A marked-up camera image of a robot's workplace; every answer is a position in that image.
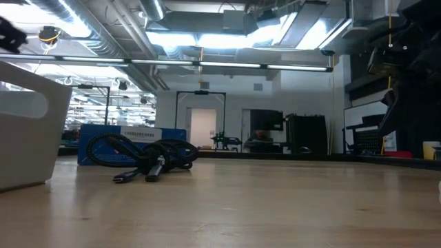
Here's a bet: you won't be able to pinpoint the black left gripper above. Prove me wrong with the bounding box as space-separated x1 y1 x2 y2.
0 16 28 54

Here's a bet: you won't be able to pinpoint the white board black frame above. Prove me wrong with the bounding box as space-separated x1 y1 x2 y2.
343 100 389 154

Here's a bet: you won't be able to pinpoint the black perforated panel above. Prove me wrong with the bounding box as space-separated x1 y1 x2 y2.
354 129 384 155

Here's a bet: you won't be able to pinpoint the white plastic bin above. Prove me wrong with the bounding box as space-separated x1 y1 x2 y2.
0 61 73 192

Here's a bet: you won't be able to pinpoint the white door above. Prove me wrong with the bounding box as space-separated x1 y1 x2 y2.
189 108 217 149

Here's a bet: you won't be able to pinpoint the red flat object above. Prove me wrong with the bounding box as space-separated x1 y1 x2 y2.
383 150 413 159

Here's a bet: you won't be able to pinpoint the black monitor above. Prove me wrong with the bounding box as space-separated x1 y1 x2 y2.
250 109 285 132

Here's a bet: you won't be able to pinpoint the blue cardboard box white label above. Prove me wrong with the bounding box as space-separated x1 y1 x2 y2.
77 123 187 167

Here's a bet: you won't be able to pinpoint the black metal rig frame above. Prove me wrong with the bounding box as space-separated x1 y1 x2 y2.
174 90 227 149

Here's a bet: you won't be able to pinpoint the black cabinet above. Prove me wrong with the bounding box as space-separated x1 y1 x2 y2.
287 113 329 155

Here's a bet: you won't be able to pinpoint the yellow cup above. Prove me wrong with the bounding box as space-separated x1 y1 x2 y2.
422 141 441 161

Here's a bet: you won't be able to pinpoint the black coiled cable grey connectors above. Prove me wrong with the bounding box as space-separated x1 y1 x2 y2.
85 132 200 184

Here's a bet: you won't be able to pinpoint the black ceiling camera yellow cable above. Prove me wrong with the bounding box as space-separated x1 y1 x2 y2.
37 25 63 45

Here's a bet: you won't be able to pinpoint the long ceiling light strip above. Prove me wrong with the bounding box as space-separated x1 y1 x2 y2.
0 53 334 73

